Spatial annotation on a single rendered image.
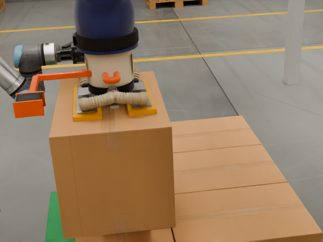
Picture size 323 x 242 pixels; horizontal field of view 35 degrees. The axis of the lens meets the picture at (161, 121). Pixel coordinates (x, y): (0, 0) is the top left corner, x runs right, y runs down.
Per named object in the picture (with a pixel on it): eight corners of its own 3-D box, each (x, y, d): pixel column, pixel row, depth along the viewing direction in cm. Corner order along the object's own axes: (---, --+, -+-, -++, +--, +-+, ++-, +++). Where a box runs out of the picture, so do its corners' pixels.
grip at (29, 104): (44, 115, 152) (42, 100, 150) (15, 118, 151) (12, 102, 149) (45, 105, 160) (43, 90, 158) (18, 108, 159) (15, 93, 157)
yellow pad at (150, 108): (157, 114, 176) (156, 100, 174) (128, 116, 175) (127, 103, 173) (145, 82, 207) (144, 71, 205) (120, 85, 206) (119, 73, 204)
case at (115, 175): (176, 227, 182) (172, 126, 166) (63, 239, 179) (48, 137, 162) (157, 152, 237) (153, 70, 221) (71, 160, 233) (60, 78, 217)
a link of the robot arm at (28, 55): (17, 65, 210) (13, 42, 206) (47, 62, 212) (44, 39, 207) (14, 73, 202) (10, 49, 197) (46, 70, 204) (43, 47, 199)
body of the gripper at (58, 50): (87, 63, 204) (57, 66, 203) (87, 57, 212) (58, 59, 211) (85, 45, 201) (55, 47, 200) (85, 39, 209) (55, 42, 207)
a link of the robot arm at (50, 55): (47, 61, 211) (43, 39, 207) (59, 60, 212) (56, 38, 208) (45, 68, 203) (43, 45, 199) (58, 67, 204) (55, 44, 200)
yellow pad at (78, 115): (102, 119, 174) (101, 106, 172) (73, 122, 173) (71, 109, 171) (98, 87, 205) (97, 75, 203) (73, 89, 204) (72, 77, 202)
